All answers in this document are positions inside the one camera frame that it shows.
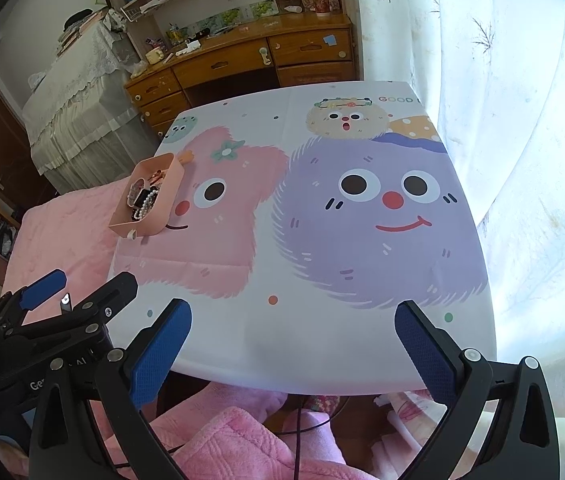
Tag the printed cloth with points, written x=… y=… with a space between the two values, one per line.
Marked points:
x=407 y=415

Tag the black hat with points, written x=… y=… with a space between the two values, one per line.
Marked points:
x=78 y=17

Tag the pink plastic tray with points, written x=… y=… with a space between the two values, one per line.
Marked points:
x=162 y=210

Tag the cartoon printed tablecloth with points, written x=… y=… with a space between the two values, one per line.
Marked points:
x=312 y=285

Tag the wooden desk with drawers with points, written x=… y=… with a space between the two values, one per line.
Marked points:
x=222 y=62

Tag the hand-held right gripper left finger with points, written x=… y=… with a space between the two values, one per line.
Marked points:
x=157 y=355

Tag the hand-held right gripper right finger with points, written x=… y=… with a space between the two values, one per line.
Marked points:
x=425 y=355

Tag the white leaf print curtain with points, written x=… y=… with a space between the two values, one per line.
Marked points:
x=512 y=110

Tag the printed paper cup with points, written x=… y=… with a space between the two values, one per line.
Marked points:
x=322 y=0

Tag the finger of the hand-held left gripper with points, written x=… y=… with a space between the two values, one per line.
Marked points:
x=110 y=292
x=42 y=288

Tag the person's pink fleece robe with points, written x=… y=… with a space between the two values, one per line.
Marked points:
x=232 y=440

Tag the white lace furniture cover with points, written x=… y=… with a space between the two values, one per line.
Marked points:
x=77 y=100

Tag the pink bed quilt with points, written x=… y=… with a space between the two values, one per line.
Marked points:
x=62 y=230

